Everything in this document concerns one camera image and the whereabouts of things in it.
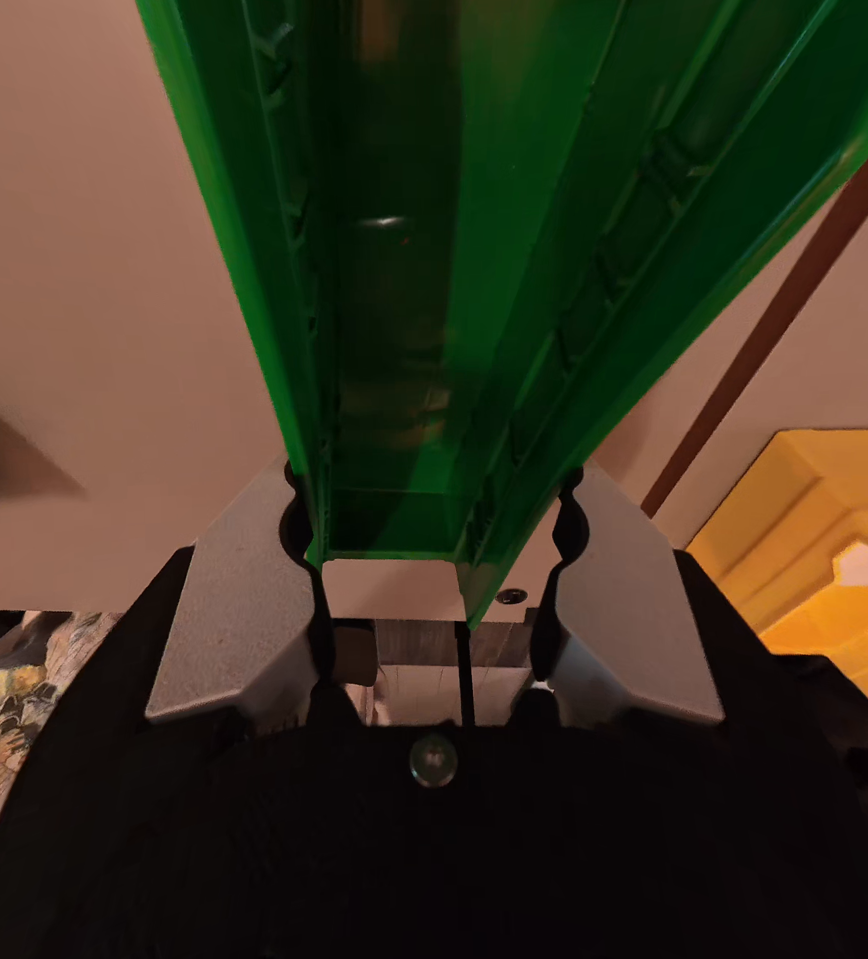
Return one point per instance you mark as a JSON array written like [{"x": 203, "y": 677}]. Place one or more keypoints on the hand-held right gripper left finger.
[{"x": 239, "y": 622}]

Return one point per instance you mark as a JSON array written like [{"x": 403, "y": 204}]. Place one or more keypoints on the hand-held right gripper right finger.
[{"x": 621, "y": 622}]

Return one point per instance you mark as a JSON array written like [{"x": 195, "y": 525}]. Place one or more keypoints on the green plastic bin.
[{"x": 404, "y": 225}]

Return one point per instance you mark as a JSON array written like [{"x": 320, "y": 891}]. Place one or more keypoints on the grey desk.
[{"x": 67, "y": 300}]

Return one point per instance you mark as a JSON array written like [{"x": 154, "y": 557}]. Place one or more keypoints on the yellow box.
[{"x": 778, "y": 487}]

